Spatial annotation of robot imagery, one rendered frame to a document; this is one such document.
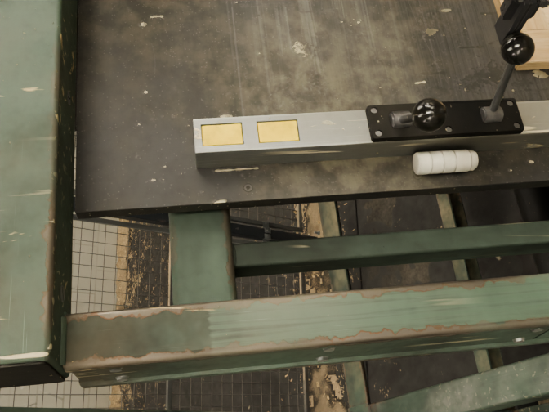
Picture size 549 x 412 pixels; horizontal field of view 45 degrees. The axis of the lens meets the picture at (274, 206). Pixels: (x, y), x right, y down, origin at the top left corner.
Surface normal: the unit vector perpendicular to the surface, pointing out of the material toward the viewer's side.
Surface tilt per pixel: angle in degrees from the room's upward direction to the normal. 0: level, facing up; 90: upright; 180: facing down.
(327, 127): 60
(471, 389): 0
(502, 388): 0
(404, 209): 0
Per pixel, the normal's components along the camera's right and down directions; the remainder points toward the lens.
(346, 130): 0.07, -0.43
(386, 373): -0.82, -0.15
